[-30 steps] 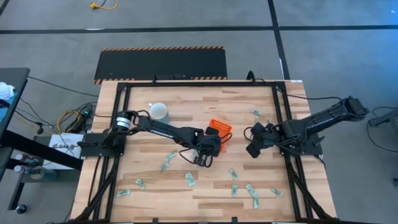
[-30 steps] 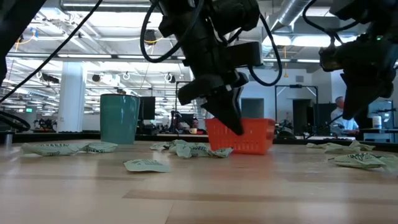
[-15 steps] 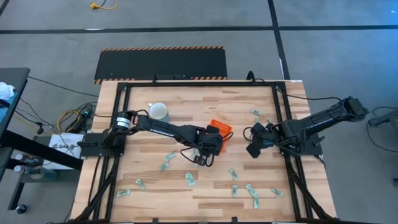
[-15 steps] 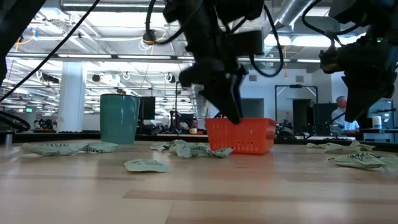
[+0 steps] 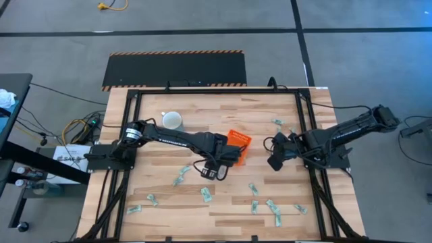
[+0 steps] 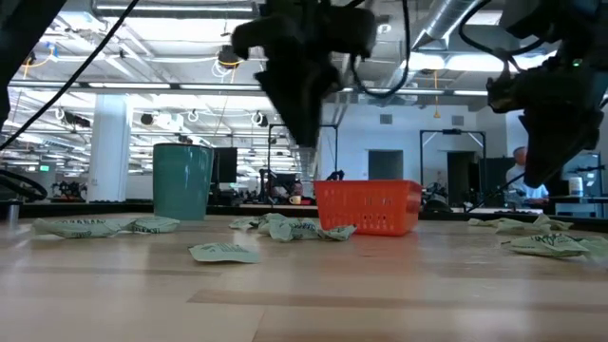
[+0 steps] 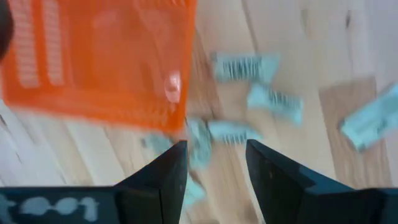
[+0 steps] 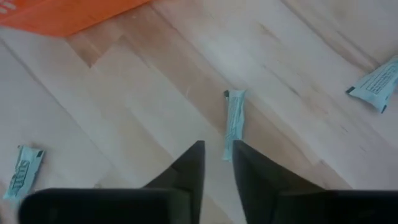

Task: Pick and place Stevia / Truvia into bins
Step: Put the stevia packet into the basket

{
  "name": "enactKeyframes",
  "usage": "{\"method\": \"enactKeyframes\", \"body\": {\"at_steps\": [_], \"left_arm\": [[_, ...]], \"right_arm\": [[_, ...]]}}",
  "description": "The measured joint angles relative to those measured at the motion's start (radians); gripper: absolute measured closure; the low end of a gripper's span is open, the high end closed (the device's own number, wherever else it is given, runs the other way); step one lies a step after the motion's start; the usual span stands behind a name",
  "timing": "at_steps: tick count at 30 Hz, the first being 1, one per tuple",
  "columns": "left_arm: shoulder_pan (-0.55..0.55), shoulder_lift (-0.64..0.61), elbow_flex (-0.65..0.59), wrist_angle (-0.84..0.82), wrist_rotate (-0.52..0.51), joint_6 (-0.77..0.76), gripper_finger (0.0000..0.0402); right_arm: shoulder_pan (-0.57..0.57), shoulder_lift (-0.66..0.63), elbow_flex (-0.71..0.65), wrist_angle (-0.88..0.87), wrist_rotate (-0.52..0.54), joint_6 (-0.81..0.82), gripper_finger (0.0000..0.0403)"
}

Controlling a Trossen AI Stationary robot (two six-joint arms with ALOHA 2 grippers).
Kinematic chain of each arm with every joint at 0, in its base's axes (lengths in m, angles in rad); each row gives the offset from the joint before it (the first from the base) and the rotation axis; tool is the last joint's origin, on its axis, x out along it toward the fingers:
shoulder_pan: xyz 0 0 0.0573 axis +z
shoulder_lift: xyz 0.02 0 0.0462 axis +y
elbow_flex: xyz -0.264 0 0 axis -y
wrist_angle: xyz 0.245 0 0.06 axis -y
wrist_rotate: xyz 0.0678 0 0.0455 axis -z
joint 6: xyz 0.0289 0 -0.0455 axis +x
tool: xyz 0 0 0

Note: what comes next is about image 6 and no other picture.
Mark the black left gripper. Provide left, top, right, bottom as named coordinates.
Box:
left=231, top=0, right=352, bottom=147

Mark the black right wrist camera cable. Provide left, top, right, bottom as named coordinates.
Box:
left=458, top=0, right=547, bottom=72

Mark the yellow hanging cord pendant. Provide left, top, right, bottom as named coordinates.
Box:
left=431, top=69, right=442, bottom=120

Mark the teal ceramic mug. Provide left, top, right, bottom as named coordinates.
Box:
left=152, top=142, right=215, bottom=221

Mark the black computer monitor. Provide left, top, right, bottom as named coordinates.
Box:
left=212, top=146, right=238, bottom=184

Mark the black ceiling speaker box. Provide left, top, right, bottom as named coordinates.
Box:
left=61, top=110, right=92, bottom=129

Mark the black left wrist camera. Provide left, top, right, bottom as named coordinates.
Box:
left=332, top=8, right=380, bottom=62

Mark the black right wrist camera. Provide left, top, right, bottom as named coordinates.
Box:
left=485, top=69, right=524, bottom=115

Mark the grey equipment cabinet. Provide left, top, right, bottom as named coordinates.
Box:
left=564, top=151, right=604, bottom=200

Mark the long ceiling light rail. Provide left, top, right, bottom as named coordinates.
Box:
left=8, top=79, right=490, bottom=97

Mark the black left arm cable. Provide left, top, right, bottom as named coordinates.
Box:
left=0, top=0, right=142, bottom=151

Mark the black left wrist camera cable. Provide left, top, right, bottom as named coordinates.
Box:
left=349, top=0, right=412, bottom=100

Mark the grey wall door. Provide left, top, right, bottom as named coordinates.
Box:
left=368, top=149, right=405, bottom=181

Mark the black partition panel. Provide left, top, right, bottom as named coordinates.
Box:
left=477, top=156, right=517, bottom=208

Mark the black metal frame stand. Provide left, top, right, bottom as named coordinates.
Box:
left=419, top=127, right=487, bottom=210
left=267, top=123, right=340, bottom=203

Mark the black ceiling dome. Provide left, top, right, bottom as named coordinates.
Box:
left=217, top=45, right=242, bottom=71

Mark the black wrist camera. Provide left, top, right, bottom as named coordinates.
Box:
left=485, top=69, right=524, bottom=115
left=332, top=8, right=380, bottom=62

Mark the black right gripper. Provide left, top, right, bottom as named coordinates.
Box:
left=518, top=55, right=608, bottom=187

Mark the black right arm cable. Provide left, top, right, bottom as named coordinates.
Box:
left=466, top=171, right=527, bottom=214

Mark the person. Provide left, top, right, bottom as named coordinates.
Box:
left=504, top=145, right=551, bottom=206

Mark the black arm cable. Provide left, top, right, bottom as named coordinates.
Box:
left=466, top=171, right=527, bottom=214
left=0, top=0, right=142, bottom=151

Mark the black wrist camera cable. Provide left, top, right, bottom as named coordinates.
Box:
left=349, top=0, right=412, bottom=100
left=458, top=0, right=547, bottom=72

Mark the black metal rig frame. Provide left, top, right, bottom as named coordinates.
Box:
left=0, top=199, right=608, bottom=235

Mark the thick black hose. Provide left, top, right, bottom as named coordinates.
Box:
left=0, top=169, right=49, bottom=201

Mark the corrugated silver ceiling duct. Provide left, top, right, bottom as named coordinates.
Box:
left=294, top=144, right=320, bottom=184

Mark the silver metal cylinder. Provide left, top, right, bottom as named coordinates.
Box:
left=6, top=200, right=22, bottom=228

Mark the large round ceiling duct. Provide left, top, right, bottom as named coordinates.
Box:
left=411, top=0, right=482, bottom=51

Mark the white square pillar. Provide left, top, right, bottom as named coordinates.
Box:
left=87, top=93, right=133, bottom=203

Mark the orange slotted plastic basket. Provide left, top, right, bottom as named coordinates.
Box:
left=313, top=179, right=423, bottom=238

